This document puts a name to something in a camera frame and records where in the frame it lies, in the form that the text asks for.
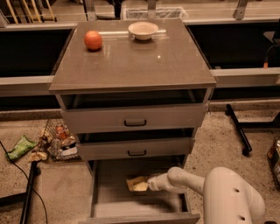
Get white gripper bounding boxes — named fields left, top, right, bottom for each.
left=130, top=173, right=170, bottom=192

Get yellow sponge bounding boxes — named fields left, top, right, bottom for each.
left=126, top=178, right=140, bottom=192

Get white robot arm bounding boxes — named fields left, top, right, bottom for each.
left=126, top=167, right=265, bottom=224

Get bottom grey drawer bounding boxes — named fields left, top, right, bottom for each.
left=79, top=156, right=200, bottom=224

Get grey drawer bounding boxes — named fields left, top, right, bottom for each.
left=77, top=128, right=194, bottom=160
left=79, top=156, right=200, bottom=224
left=61, top=88, right=207, bottom=134

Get middle grey drawer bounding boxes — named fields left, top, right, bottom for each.
left=77, top=128, right=194, bottom=160

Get top grey drawer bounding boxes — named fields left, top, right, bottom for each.
left=61, top=88, right=207, bottom=134

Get grey drawer cabinet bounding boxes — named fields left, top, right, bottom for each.
left=48, top=18, right=217, bottom=224

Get black floor stand left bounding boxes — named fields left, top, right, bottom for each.
left=0, top=161, right=39, bottom=224

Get green snack bag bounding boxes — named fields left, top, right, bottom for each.
left=6, top=135, right=36, bottom=161

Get orange fruit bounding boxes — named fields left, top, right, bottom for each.
left=84, top=31, right=102, bottom=51

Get white bowl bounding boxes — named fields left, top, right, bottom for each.
left=128, top=22, right=158, bottom=40

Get white mesh bin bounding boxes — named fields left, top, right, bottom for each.
left=121, top=7, right=189, bottom=20

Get wooden chair legs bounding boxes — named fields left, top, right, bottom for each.
left=0, top=0, right=57, bottom=25

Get wire basket right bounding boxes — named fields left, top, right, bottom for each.
left=267, top=137, right=280, bottom=191

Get black cable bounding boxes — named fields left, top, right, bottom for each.
left=0, top=140, right=49, bottom=224

